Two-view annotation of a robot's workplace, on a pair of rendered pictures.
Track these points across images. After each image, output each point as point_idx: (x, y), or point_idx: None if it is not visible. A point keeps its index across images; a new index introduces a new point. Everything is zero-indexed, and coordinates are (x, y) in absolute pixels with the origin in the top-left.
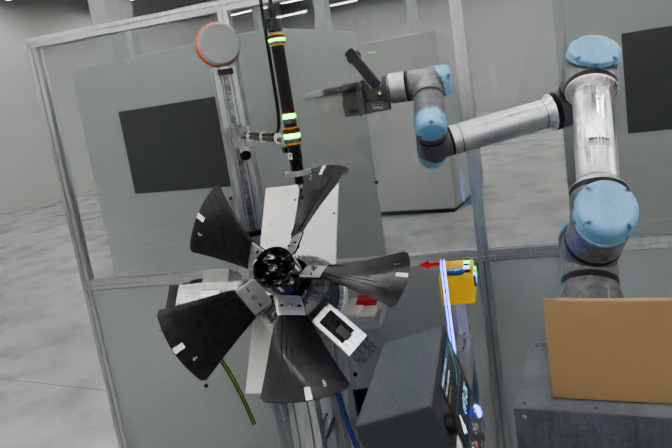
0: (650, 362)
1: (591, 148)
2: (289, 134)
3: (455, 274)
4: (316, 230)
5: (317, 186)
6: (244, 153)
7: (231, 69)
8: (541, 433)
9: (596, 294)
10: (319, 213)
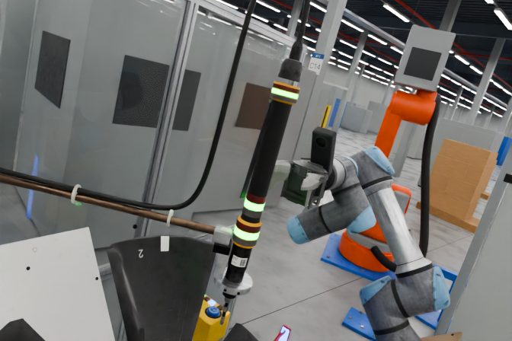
0: None
1: (412, 238)
2: (257, 233)
3: (219, 316)
4: (78, 312)
5: (173, 272)
6: None
7: None
8: None
9: (420, 339)
10: (75, 283)
